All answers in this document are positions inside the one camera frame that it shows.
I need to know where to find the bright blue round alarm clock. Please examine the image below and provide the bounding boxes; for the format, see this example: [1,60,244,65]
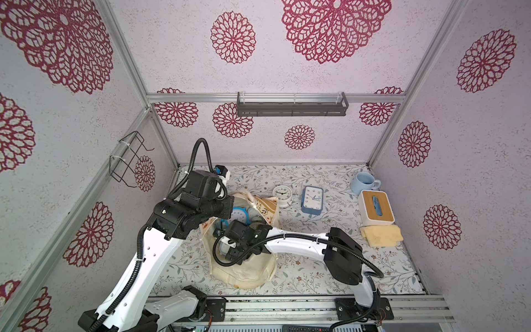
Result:
[228,207,250,225]

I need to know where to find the cream printed canvas bag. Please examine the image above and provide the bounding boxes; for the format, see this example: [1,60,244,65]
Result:
[200,189,280,289]

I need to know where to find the white round alarm clock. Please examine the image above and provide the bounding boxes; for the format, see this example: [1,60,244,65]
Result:
[272,185,293,208]

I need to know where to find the dark blue square alarm clock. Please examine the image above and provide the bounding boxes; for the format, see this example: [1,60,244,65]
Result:
[301,186,324,215]

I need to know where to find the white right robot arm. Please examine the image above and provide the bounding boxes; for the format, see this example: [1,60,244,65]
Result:
[212,221,383,308]

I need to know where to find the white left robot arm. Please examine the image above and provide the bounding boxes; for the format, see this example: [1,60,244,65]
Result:
[78,165,234,331]

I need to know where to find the black keyboard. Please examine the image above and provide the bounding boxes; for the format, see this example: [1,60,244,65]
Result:
[282,325,330,332]

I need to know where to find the light blue mug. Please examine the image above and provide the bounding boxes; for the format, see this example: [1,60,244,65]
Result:
[351,172,382,196]

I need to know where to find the yellow folded cloth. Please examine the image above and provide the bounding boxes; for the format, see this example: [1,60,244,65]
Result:
[360,224,404,248]

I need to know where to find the white wooden tissue box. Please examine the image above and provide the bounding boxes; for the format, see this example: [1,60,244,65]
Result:
[358,190,395,226]

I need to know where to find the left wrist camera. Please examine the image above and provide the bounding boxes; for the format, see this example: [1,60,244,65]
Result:
[214,165,231,185]

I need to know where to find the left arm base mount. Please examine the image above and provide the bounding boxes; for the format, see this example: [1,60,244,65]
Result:
[178,297,227,323]

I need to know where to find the black wall shelf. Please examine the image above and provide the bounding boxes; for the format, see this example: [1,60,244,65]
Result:
[236,93,349,118]

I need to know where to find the black wire wall rack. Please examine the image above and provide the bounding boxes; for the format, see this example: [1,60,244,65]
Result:
[108,131,156,192]

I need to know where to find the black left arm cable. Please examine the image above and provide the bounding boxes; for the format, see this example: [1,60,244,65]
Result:
[86,138,228,332]

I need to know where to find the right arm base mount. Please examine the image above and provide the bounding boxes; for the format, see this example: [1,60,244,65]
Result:
[334,297,395,321]

